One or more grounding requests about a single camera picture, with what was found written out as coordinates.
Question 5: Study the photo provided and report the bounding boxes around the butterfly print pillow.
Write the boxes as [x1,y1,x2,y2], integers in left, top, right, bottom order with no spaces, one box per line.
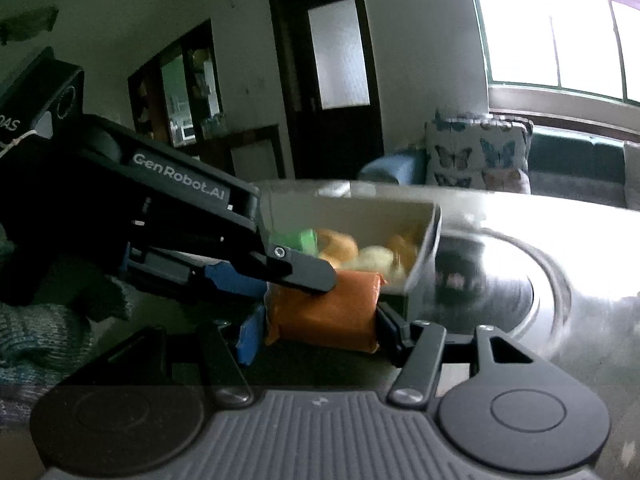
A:
[425,113,534,194]

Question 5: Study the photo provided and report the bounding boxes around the blue sofa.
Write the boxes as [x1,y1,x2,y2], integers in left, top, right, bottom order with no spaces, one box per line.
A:
[358,125,639,210]

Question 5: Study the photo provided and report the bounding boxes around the orange soft toy block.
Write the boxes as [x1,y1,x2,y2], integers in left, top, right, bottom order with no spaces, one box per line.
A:
[266,270,385,353]

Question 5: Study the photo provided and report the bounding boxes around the green soft toy block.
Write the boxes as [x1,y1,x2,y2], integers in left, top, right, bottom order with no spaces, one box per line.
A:
[269,229,319,256]

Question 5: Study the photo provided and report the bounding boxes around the orange yellow plush duck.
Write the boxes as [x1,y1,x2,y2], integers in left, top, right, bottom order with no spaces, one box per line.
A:
[316,229,419,283]

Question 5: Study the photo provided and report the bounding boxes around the black camera box DAS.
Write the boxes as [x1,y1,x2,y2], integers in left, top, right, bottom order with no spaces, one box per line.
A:
[1,47,85,156]

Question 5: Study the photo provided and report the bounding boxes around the white quilted cushion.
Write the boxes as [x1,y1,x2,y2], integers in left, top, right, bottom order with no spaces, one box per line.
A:
[623,141,640,211]

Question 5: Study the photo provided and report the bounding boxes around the dark gloved hand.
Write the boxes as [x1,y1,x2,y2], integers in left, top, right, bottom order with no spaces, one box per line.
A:
[1,238,134,432]

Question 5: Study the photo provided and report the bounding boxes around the white cardboard box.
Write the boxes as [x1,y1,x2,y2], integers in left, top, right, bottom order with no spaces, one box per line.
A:
[257,180,442,302]

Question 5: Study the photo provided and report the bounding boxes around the dark wooden door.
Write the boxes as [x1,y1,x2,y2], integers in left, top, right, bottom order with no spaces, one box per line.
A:
[269,0,384,180]

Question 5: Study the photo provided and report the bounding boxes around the round black induction cooktop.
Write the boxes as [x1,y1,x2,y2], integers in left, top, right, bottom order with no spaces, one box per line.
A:
[392,224,572,358]

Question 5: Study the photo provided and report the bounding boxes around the window with green frame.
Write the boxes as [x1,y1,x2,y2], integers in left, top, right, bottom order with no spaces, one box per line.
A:
[476,0,639,104]

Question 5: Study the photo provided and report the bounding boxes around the dark wooden cabinet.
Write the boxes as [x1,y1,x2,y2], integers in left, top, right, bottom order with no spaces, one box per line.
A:
[128,21,285,182]

